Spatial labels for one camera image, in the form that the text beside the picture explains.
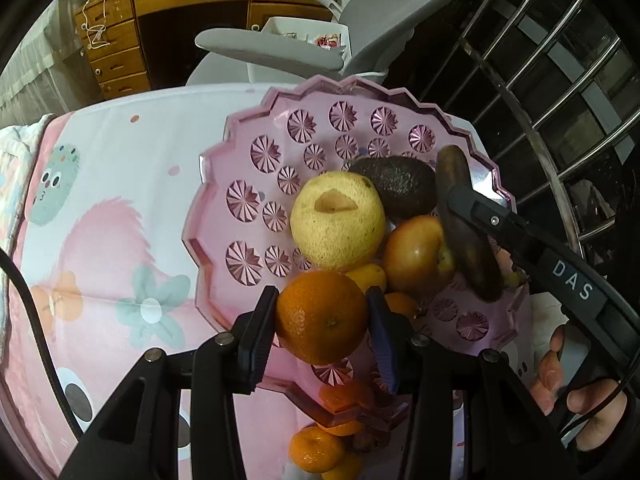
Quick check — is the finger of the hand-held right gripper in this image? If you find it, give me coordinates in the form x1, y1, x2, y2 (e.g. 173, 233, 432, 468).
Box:
445, 184, 539, 267

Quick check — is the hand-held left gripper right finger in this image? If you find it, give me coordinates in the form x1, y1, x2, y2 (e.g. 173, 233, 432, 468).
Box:
364, 285, 581, 480

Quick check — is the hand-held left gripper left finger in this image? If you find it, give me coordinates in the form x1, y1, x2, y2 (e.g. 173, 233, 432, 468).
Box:
59, 285, 281, 480

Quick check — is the overripe dark banana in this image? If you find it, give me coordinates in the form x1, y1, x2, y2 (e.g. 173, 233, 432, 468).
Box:
434, 145, 506, 302

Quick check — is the large orange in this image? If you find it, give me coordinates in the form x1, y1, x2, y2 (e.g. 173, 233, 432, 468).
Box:
275, 270, 371, 366

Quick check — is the red apple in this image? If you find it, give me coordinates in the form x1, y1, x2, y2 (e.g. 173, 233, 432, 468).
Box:
382, 215, 458, 301

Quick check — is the dark avocado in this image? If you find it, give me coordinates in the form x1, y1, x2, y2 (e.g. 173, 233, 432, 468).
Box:
347, 156, 438, 221

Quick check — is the yellow pear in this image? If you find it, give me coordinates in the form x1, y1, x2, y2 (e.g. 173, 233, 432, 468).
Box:
290, 171, 387, 271

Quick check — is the pink plastic fruit bowl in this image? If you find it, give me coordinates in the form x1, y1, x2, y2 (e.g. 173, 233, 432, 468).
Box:
182, 74, 532, 433

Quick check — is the person's right hand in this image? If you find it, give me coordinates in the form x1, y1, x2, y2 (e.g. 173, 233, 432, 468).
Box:
530, 325, 633, 456

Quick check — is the dark red passion fruit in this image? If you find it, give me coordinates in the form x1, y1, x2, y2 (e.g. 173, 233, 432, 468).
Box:
350, 427, 391, 453

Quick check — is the metal window grille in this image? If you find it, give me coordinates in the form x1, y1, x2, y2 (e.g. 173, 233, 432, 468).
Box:
385, 0, 640, 311

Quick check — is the cartoon printed tablecloth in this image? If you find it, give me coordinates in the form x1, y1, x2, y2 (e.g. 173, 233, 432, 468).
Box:
0, 82, 556, 480

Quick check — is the grey office chair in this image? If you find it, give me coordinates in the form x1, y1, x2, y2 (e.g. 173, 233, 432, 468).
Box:
185, 0, 501, 88

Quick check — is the white plastic tray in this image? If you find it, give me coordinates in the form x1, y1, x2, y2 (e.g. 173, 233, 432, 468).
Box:
247, 16, 348, 58

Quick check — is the floral fleece blanket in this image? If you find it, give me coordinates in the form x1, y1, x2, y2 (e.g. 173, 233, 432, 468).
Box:
0, 115, 56, 251

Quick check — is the white lace cover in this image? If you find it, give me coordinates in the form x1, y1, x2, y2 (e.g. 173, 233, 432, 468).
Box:
0, 0, 101, 128

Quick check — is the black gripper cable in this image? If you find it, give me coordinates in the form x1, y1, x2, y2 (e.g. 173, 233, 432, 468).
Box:
0, 249, 86, 436

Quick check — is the white charger cable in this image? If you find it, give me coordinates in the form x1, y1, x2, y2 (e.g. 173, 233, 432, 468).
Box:
80, 0, 113, 51

